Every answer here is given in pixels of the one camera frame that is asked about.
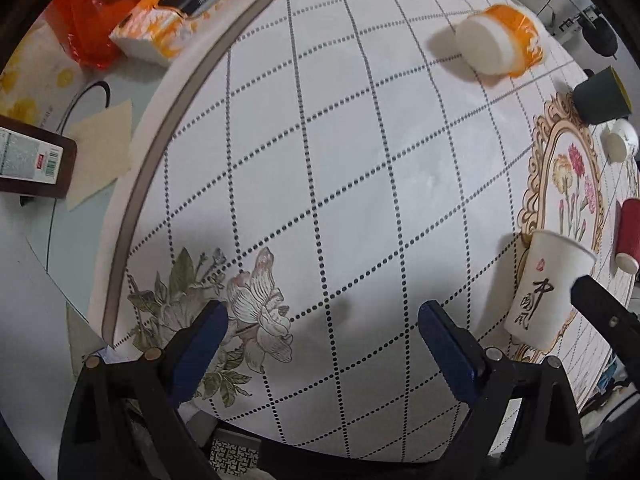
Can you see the white paper cup black calligraphy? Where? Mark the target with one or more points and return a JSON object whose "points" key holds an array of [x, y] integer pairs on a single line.
{"points": [[542, 290]]}

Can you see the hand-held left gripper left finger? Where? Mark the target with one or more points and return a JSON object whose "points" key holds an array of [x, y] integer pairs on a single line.
{"points": [[200, 347]]}

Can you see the dark green cup yellow inside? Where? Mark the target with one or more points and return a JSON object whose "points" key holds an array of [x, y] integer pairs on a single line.
{"points": [[600, 97]]}

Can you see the small white ceramic cup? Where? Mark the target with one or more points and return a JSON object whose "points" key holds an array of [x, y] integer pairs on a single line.
{"points": [[619, 141]]}

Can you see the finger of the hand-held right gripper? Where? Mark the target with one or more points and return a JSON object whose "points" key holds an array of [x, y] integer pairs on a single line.
{"points": [[607, 312]]}

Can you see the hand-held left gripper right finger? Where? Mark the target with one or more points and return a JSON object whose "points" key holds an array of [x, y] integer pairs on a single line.
{"points": [[450, 352]]}

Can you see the red plastic bag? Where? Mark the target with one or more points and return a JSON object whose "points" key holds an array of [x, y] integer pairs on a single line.
{"points": [[92, 15]]}

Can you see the red cup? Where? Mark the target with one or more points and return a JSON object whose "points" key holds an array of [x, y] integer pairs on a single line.
{"points": [[629, 235]]}

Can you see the brown box with white label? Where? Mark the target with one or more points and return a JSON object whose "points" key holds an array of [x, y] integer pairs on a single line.
{"points": [[30, 162]]}

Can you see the floral printed tablecloth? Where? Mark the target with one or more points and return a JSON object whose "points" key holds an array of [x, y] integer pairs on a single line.
{"points": [[360, 170]]}

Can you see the orange white tissue pack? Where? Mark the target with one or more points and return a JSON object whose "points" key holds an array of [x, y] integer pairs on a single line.
{"points": [[175, 12]]}

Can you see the white yellow printed package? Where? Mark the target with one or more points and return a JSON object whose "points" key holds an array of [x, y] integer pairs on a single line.
{"points": [[30, 82]]}

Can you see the beige paper napkin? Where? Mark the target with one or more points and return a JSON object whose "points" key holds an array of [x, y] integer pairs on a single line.
{"points": [[100, 155]]}

